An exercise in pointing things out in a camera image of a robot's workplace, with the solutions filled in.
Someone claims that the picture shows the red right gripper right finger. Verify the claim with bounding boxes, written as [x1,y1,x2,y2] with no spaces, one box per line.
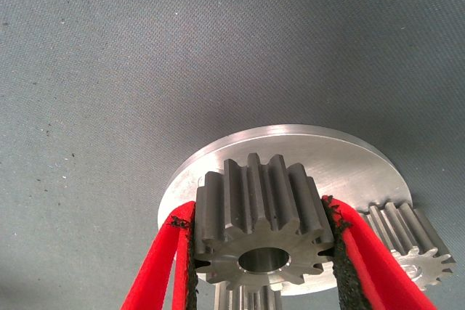
[321,195,437,310]

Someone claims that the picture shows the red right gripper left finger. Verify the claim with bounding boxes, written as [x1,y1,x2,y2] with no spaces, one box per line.
[119,200,200,310]

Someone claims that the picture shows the round metal plate with hole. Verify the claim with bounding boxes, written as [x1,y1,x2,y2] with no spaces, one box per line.
[157,123,413,297]

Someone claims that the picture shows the small steel gear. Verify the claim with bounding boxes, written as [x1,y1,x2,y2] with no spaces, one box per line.
[214,282,285,310]
[193,152,336,286]
[363,200,457,291]

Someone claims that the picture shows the dark grey table cloth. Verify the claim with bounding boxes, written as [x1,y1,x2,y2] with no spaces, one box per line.
[0,0,465,310]

